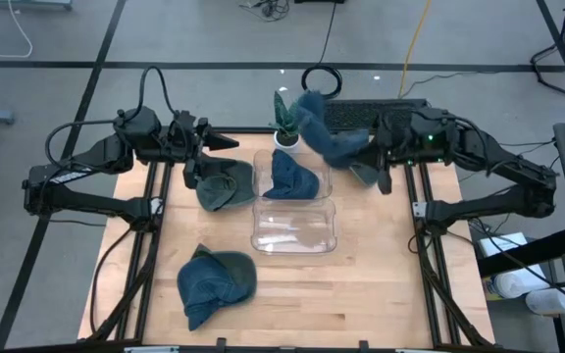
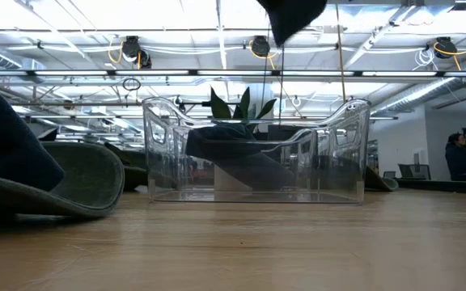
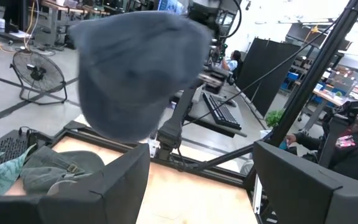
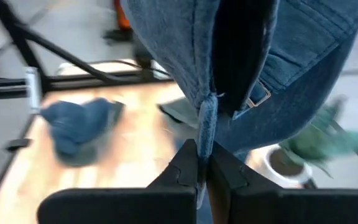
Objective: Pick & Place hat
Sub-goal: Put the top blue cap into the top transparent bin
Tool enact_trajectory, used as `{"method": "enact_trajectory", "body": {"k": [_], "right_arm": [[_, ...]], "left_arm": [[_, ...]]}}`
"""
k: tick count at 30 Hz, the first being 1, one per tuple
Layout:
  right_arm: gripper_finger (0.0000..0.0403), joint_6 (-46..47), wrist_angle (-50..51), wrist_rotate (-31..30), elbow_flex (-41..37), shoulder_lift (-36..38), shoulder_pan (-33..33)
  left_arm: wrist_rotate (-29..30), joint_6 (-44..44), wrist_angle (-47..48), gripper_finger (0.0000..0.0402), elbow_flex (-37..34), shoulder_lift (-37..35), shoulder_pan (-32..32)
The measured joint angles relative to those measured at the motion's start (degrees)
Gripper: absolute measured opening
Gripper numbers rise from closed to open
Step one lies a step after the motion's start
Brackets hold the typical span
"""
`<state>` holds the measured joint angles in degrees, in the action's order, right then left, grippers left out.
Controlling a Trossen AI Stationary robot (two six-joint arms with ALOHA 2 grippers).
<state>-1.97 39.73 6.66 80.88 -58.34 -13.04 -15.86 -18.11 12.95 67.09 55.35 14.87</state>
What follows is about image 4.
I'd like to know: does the snake plant in white pot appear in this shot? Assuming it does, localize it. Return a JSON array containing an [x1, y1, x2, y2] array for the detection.
[[264, 95, 358, 190]]

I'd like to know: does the orange post with black base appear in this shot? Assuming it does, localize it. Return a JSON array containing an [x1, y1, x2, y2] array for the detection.
[[102, 0, 134, 44]]

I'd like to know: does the black aluminium table frame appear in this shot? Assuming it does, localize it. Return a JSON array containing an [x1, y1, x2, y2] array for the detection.
[[0, 0, 175, 103]]

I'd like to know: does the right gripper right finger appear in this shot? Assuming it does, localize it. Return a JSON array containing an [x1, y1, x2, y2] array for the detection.
[[206, 141, 358, 224]]

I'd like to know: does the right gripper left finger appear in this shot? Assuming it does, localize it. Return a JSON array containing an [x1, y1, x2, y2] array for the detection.
[[37, 138, 200, 224]]

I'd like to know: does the silver bracket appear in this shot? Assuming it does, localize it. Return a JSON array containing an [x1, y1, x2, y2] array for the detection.
[[24, 66, 42, 113]]

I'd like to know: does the blue denim cap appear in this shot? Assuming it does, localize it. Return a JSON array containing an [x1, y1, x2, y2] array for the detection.
[[121, 0, 358, 215], [40, 97, 126, 167]]

